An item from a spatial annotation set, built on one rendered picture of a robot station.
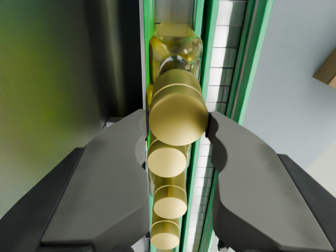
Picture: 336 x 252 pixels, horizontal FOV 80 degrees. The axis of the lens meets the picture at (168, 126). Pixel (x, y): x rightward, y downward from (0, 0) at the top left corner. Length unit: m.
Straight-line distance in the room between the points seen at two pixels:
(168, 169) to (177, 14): 0.30
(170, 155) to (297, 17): 0.51
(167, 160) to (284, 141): 0.62
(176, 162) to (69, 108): 0.15
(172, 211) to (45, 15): 0.22
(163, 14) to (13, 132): 0.31
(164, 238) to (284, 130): 0.56
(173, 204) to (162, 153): 0.06
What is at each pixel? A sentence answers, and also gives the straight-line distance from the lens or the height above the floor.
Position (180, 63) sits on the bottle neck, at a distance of 0.17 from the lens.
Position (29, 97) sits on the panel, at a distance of 0.21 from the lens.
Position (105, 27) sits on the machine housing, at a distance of 0.52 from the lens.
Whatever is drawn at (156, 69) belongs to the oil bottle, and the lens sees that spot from 0.21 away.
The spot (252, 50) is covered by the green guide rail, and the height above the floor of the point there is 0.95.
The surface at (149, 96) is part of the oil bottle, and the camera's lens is 0.23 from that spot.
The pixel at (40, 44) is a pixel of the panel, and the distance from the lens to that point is 0.23.
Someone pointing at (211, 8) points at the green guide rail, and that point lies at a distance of 0.33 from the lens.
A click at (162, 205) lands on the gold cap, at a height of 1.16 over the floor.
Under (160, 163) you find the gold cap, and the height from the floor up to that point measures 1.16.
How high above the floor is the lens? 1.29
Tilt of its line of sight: 59 degrees down
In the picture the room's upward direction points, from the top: 178 degrees counter-clockwise
